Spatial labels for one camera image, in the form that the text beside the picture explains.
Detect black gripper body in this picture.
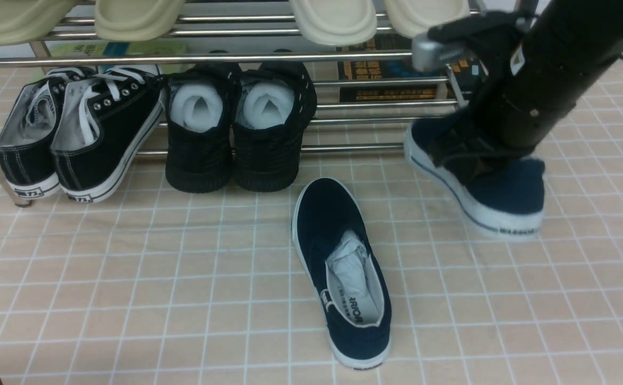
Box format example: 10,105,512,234
426,11,536,185

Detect navy slip-on shoe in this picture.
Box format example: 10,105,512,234
404,112,546,241
291,178,392,370

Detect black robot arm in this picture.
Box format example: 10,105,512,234
425,1,623,186

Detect stainless steel shoe rack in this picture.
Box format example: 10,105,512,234
0,0,540,208

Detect black book yellow text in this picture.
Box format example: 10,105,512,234
336,34,487,103

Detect cream slipper far right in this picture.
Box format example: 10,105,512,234
383,0,470,39

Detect cream slipper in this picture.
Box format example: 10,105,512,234
383,0,470,39
289,1,378,47

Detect black knit shoe right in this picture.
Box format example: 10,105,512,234
232,61,318,193

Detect black knit shoe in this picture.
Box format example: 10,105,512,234
232,61,318,193
164,63,242,194

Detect black knit shoe left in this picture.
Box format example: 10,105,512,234
164,63,242,194

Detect black canvas sneaker white laces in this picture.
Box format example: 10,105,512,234
50,64,164,204

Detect olive green slipper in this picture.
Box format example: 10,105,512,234
95,1,185,42
0,1,79,46

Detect black canvas sneaker far left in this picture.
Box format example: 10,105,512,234
0,66,98,200

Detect olive green slipper far left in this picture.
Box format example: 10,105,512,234
0,1,79,46

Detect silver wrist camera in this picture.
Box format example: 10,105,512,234
411,33,469,73

